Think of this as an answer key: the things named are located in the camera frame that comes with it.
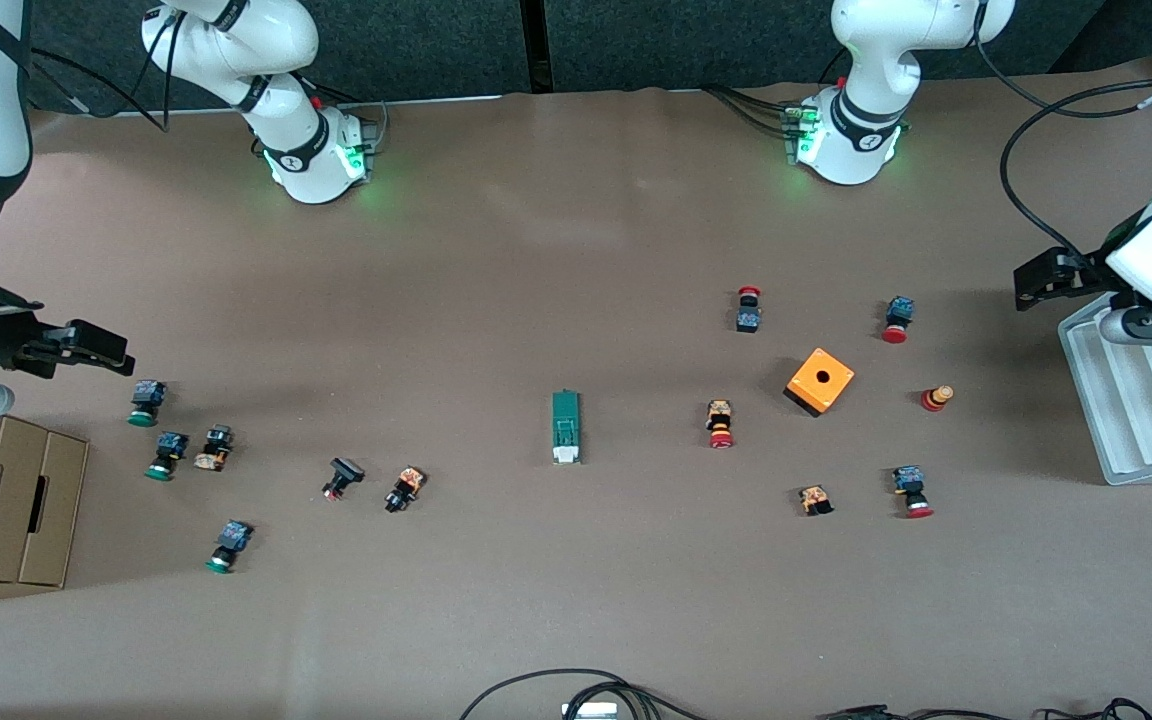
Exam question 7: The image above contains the green load switch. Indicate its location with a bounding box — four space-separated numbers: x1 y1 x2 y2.
550 389 584 467

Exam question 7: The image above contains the grey ridged plastic tray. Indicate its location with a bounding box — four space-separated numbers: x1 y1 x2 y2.
1056 290 1152 488

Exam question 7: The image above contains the red button blue block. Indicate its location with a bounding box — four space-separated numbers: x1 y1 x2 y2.
891 464 935 520
881 295 916 345

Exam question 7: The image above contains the beige black contact block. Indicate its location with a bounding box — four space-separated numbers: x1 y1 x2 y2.
193 424 235 473

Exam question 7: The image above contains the brown cardboard divider box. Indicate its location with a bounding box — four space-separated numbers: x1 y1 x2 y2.
0 415 90 589

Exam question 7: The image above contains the black button red contact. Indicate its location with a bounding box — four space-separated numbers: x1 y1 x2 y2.
321 456 366 502

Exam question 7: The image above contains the black orange push button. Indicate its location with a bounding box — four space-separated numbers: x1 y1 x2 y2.
383 465 428 515

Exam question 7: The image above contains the brown paper table cover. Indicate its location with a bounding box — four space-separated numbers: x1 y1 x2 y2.
0 58 1152 720

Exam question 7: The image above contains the green push button switch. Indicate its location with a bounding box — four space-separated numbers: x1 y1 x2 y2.
204 519 255 575
128 379 168 428
145 431 189 482

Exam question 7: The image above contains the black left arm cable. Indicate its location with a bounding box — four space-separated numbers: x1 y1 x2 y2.
971 0 1152 276

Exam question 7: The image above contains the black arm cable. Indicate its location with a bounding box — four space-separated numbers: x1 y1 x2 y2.
26 0 187 133
971 0 1152 276

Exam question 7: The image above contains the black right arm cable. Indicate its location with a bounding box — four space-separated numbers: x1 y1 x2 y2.
26 0 187 133

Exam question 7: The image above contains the orange push button enclosure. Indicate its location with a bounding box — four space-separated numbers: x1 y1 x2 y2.
783 347 856 419

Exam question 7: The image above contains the black base cable bundle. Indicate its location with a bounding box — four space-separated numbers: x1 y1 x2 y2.
704 85 799 138

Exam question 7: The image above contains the black thin cable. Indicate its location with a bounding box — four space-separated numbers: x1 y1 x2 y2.
816 698 1152 720

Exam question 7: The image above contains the black looped cable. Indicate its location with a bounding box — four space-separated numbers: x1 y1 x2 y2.
458 668 712 720

